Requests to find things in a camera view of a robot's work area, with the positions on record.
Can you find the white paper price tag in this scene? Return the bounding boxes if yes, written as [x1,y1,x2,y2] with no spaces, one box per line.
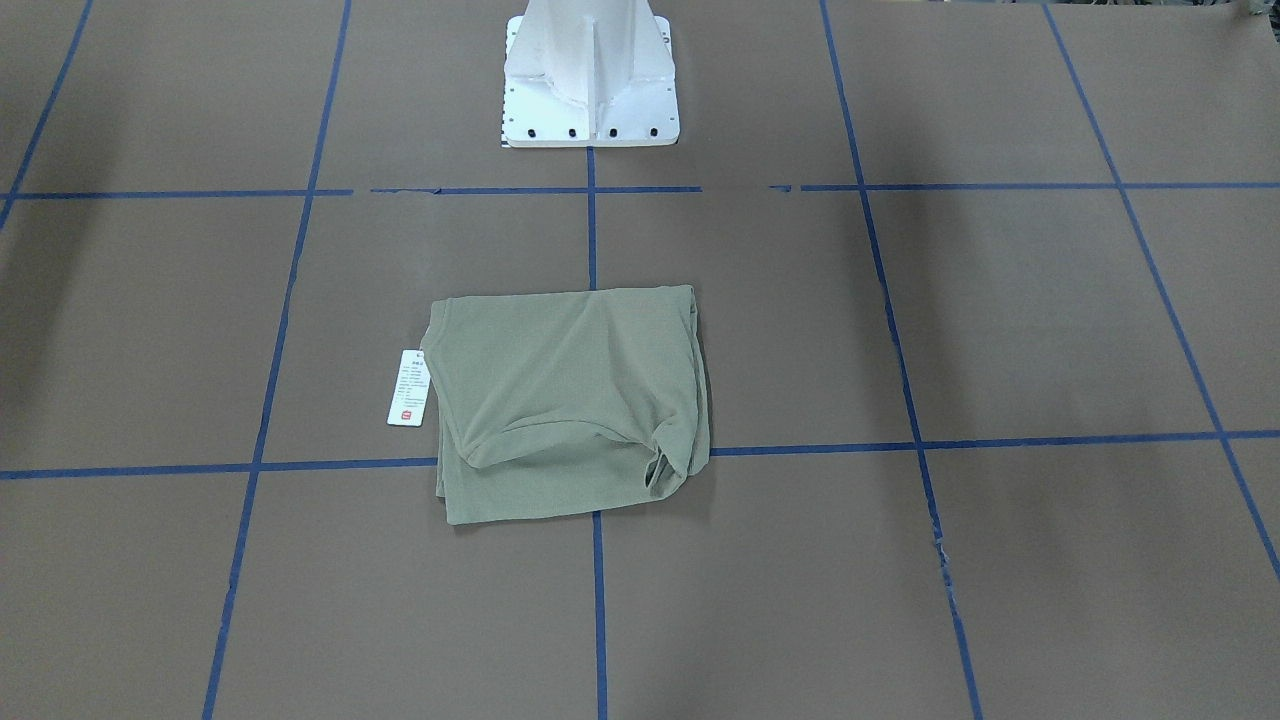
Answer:
[387,348,431,427]

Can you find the olive green long-sleeve shirt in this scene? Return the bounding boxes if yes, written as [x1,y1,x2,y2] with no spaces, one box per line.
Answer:
[420,284,710,527]

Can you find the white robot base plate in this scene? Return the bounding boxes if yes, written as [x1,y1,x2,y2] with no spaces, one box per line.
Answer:
[500,1,681,149]

